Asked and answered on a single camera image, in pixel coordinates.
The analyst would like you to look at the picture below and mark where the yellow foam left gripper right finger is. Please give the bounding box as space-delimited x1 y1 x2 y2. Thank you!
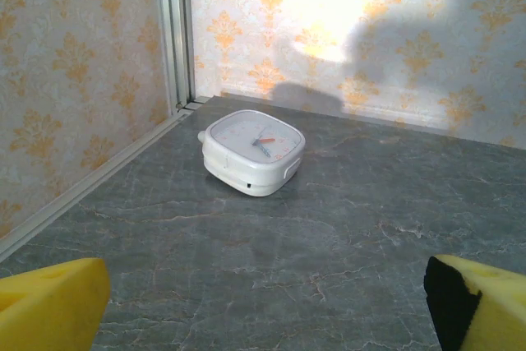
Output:
424 255 526 351

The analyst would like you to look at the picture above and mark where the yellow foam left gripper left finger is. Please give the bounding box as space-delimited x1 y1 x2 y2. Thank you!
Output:
0 257 112 351

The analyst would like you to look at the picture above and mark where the white square alarm clock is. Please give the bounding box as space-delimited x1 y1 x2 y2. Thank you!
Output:
196 109 306 198

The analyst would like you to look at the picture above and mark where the aluminium table edge rail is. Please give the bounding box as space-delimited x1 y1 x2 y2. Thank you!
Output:
0 95 215 264

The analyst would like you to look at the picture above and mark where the aluminium frame post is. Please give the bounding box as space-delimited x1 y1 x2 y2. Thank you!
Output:
157 0 197 116

